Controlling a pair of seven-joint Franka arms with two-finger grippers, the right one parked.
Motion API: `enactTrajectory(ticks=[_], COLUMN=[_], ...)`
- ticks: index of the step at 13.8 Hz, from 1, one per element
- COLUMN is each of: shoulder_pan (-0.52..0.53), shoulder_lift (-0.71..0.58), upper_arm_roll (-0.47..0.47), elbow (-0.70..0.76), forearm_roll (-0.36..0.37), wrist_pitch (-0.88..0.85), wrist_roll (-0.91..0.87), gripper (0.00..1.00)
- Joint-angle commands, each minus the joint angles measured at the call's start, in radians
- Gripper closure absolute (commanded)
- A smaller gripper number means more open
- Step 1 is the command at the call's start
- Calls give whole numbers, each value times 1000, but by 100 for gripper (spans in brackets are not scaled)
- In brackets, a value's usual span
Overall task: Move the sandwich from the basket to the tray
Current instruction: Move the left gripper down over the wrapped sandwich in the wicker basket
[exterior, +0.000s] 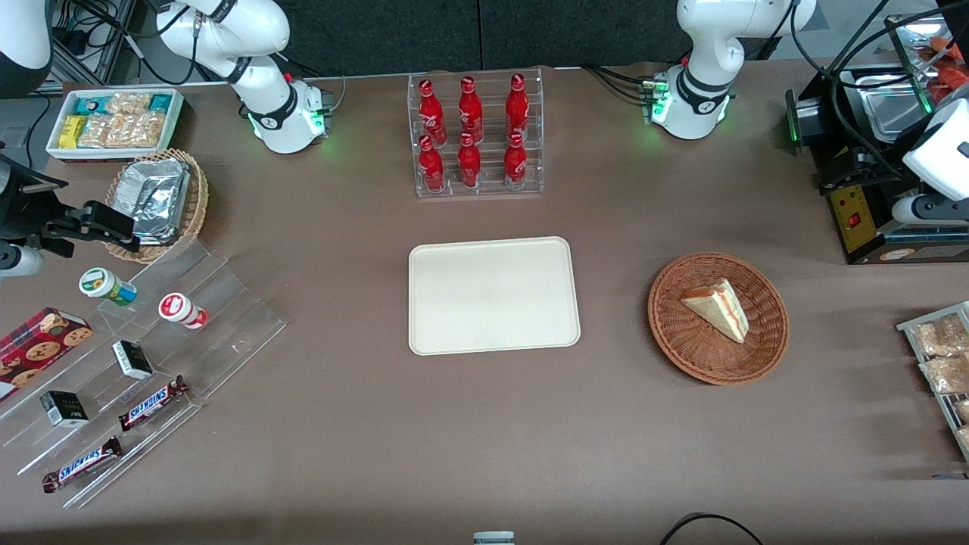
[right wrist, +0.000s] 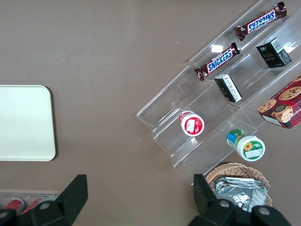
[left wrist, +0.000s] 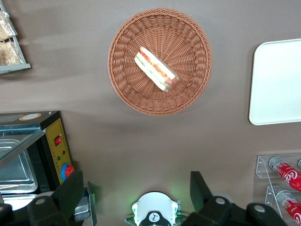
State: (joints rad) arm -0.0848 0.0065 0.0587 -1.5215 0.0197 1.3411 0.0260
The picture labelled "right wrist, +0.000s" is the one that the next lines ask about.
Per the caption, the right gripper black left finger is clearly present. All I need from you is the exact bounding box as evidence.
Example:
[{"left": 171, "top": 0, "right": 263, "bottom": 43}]
[{"left": 30, "top": 174, "right": 88, "bottom": 226}]

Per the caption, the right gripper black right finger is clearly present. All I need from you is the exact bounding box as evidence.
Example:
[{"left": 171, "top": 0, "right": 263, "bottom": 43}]
[{"left": 190, "top": 174, "right": 237, "bottom": 226}]

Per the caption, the light wicker basket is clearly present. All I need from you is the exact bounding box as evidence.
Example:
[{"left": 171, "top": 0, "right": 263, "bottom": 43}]
[{"left": 204, "top": 161, "right": 273, "bottom": 214}]

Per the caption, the cream plastic tray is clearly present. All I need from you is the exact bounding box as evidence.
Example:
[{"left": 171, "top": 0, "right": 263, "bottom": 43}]
[{"left": 0, "top": 85, "right": 56, "bottom": 162}]

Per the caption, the red cola bottle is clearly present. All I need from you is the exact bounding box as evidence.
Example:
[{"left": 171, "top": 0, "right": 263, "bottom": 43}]
[
  {"left": 4, "top": 198, "right": 25, "bottom": 212},
  {"left": 22, "top": 197, "right": 49, "bottom": 215}
]

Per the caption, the silver foil packet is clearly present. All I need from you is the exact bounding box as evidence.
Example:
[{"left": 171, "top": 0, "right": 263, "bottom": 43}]
[
  {"left": 218, "top": 176, "right": 259, "bottom": 188},
  {"left": 213, "top": 182, "right": 270, "bottom": 213}
]

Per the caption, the clear acrylic bottle rack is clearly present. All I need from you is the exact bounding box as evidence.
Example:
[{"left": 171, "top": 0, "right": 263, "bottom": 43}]
[{"left": 0, "top": 189, "right": 57, "bottom": 214}]

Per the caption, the green lid sunflower jar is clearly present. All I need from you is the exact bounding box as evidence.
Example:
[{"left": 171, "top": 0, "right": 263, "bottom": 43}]
[{"left": 227, "top": 129, "right": 266, "bottom": 162}]

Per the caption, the red lid white jar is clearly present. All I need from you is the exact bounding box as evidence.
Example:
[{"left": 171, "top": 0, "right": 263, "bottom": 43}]
[{"left": 178, "top": 109, "right": 205, "bottom": 137}]

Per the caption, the clear acrylic stepped display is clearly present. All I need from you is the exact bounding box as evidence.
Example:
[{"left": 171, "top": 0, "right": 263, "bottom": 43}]
[{"left": 135, "top": 0, "right": 301, "bottom": 186}]

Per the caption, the small black carton box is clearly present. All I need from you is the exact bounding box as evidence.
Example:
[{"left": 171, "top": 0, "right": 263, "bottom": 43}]
[
  {"left": 255, "top": 37, "right": 293, "bottom": 69},
  {"left": 214, "top": 73, "right": 243, "bottom": 103}
]

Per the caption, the red cookie box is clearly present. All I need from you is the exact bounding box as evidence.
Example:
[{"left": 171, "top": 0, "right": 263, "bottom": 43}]
[{"left": 257, "top": 75, "right": 301, "bottom": 129}]

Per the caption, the Snickers chocolate bar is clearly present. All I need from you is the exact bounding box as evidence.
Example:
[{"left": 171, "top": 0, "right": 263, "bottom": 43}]
[
  {"left": 234, "top": 1, "right": 288, "bottom": 42},
  {"left": 194, "top": 42, "right": 240, "bottom": 82}
]

